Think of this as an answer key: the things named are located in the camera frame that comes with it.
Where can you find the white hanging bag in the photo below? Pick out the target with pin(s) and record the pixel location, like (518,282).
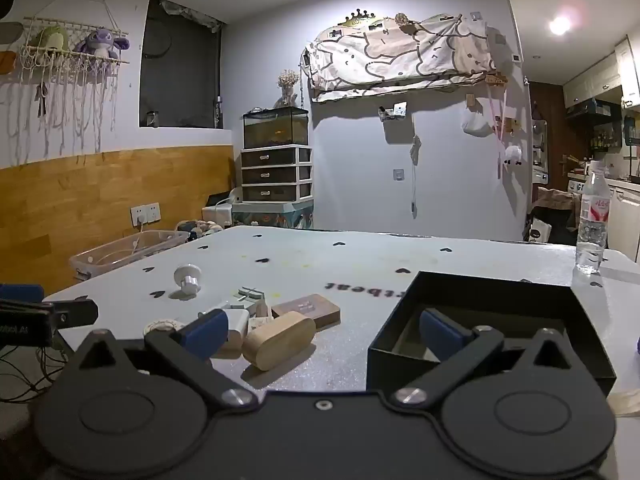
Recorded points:
(477,124)

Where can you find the purple plush toy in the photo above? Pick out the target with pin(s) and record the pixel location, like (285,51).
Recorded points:
(101,42)

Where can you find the green plush toy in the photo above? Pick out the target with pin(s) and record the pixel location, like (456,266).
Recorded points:
(50,40)

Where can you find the white round lid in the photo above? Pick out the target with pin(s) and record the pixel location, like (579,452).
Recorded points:
(160,327)

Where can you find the printed blanket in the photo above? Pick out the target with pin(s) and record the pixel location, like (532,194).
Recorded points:
(400,57)

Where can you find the white wall socket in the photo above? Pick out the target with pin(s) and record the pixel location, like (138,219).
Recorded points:
(146,212)

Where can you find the clear plastic water bottle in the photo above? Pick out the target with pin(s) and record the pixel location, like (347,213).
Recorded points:
(592,220)

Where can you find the clear plastic storage bin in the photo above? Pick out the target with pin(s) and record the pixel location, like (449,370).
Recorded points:
(125,252)

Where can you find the gold crown decoration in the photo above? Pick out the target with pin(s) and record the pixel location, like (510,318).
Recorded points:
(359,19)

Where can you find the orange felt wall piece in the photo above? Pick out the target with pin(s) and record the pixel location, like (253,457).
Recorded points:
(7,62)

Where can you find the white plastic drawer unit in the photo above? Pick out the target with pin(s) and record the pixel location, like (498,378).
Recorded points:
(275,175)

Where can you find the wooden block with clear hook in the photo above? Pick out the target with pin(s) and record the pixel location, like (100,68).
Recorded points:
(320,312)

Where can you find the grey felt wall piece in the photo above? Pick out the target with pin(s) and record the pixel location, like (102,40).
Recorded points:
(10,32)

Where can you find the glass fish tank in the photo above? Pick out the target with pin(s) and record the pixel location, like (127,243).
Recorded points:
(275,130)

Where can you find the small wall shelf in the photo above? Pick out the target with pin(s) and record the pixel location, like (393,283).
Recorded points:
(395,111)

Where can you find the white round knob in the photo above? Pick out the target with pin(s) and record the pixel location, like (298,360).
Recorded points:
(187,275)

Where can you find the white fluffy plush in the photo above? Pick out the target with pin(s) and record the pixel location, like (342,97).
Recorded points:
(512,156)

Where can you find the white kitchen wall cabinets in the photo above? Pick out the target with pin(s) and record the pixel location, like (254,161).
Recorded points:
(595,77)

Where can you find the grey heart print table mat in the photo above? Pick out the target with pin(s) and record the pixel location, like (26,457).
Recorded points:
(350,260)

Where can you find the white bag with black logo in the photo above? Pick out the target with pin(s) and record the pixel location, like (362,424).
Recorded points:
(538,230)

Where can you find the ceiling light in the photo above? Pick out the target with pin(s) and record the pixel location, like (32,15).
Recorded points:
(560,25)

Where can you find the painted teal cabinet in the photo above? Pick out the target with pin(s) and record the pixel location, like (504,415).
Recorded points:
(272,216)

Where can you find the small clear wall hook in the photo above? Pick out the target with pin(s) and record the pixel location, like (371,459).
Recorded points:
(398,174)

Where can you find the black cardboard box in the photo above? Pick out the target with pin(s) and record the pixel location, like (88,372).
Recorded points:
(500,295)

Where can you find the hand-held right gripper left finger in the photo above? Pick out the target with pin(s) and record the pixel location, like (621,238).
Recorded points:
(205,332)

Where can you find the dark window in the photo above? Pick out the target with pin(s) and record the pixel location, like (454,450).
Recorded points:
(177,70)

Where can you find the white charger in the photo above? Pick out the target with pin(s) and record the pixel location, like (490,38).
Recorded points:
(237,321)

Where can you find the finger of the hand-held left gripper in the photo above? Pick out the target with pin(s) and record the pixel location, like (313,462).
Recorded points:
(20,293)
(75,314)

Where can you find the macrame hanging shelf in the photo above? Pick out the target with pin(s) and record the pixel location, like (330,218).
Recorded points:
(70,67)

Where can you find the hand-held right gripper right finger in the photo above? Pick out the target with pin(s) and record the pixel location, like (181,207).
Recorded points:
(442,335)

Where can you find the dried flowers in vase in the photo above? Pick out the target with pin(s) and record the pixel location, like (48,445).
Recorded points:
(288,82)

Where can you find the small grey clip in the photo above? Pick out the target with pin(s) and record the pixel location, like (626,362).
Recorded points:
(250,294)

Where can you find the white appliance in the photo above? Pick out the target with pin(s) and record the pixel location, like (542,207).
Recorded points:
(217,214)

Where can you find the pile of plush toys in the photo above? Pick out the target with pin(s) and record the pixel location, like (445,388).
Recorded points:
(197,227)

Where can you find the oval wooden box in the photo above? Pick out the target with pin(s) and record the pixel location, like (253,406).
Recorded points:
(280,340)

